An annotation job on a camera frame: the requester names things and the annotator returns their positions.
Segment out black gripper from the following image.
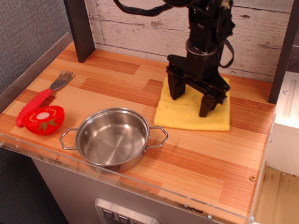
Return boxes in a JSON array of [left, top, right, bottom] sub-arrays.
[[166, 43, 230, 117]]

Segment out yellow cloth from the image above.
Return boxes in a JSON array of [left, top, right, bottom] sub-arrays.
[[154, 78, 231, 131]]

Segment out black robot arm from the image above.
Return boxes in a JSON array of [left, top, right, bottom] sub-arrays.
[[163, 0, 235, 117]]

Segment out white toy sink unit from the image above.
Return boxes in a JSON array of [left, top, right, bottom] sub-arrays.
[[265, 72, 299, 177]]

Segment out silver dispenser button panel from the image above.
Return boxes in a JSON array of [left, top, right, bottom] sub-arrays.
[[94, 198, 160, 224]]

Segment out red toy tomato half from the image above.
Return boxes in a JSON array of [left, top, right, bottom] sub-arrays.
[[22, 105, 65, 136]]

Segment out grey toy fridge cabinet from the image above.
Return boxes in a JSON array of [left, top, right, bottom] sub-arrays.
[[33, 159, 222, 224]]

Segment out clear acrylic table guard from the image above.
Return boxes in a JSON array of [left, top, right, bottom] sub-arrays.
[[0, 100, 275, 224]]

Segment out steel pot with handles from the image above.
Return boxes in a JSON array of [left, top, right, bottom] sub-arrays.
[[59, 108, 169, 173]]

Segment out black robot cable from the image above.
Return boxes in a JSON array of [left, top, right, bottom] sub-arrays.
[[110, 0, 174, 20]]

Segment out dark right shelf post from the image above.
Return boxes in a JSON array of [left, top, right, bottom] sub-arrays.
[[268, 0, 299, 104]]

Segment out dark shelf post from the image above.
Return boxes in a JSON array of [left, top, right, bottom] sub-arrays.
[[63, 0, 95, 63], [268, 0, 299, 104]]

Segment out fork with red handle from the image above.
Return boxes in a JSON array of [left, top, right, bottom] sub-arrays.
[[16, 71, 74, 127]]

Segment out dark left shelf post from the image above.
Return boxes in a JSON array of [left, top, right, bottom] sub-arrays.
[[63, 0, 95, 63]]

